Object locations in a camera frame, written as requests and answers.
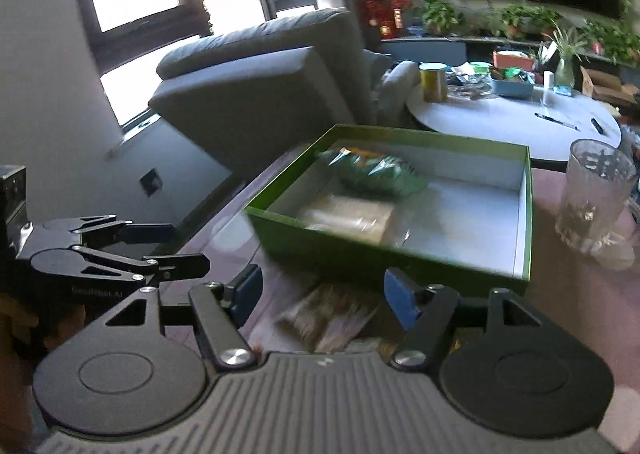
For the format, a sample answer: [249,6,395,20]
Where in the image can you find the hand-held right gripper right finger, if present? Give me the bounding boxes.
[384,268,538,369]

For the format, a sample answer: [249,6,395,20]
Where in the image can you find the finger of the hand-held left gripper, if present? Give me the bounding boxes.
[30,244,211,286]
[22,214,177,255]

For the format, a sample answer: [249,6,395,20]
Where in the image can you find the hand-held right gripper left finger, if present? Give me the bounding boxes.
[102,264,264,370]

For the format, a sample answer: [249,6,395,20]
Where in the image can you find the green cardboard box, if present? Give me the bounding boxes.
[243,123,532,282]

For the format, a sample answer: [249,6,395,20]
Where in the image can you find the beige orange snack packet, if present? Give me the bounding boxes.
[274,283,387,354]

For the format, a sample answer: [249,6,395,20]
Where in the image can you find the pale clear snack packet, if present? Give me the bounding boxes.
[296,193,402,249]

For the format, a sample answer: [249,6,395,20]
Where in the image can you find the green snack bag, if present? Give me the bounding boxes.
[319,146,427,198]

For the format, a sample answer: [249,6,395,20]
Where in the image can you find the grey sofa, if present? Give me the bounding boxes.
[148,8,422,171]

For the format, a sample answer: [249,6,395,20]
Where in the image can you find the round white table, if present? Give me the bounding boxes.
[406,78,623,163]

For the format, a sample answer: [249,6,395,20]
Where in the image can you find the yellow can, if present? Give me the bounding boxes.
[419,62,449,103]

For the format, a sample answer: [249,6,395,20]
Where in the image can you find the clear glass mug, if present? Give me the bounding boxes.
[555,138,640,271]

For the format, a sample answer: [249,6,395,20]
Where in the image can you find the heap of loose wrappers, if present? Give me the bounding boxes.
[446,65,493,101]

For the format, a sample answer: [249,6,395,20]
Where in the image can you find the grey cushion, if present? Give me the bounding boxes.
[361,48,401,100]

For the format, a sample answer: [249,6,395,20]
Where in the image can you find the black pen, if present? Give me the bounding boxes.
[534,112,580,130]

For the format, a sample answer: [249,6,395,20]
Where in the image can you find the blue basket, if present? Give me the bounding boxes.
[489,69,537,98]

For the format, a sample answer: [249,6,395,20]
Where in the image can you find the long low television cabinet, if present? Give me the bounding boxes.
[380,34,640,72]

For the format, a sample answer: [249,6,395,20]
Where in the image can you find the orange box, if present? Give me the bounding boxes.
[492,50,539,71]

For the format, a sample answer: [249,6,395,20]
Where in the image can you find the glass vase with spider plant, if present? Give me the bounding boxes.
[541,27,591,88]

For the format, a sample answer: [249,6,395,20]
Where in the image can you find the potted green plant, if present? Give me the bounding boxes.
[492,4,562,38]
[582,19,640,65]
[420,0,467,36]

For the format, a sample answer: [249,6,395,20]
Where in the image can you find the red flower decoration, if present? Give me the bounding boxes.
[357,0,417,33]

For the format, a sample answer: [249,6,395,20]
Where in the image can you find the open cardboard box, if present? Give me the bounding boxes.
[580,65,640,108]

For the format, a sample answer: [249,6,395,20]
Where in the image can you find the black wall outlet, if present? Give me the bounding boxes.
[139,169,164,198]

